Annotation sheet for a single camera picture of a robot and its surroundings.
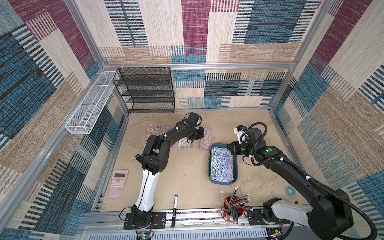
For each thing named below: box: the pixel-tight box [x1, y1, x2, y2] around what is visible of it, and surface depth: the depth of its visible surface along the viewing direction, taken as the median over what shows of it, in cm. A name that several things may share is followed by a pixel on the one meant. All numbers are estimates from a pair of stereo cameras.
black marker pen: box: [171, 194, 178, 228], surface depth 77 cm
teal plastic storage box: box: [207, 143, 239, 185], surface depth 86 cm
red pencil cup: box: [220, 195, 245, 224], surface depth 70 cm
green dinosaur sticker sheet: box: [178, 136, 194, 150], surface depth 101 cm
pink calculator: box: [107, 169, 129, 199], surface depth 86 cm
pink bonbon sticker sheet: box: [200, 126, 212, 152], surface depth 104 cm
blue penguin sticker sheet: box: [212, 146, 230, 183], surface depth 89 cm
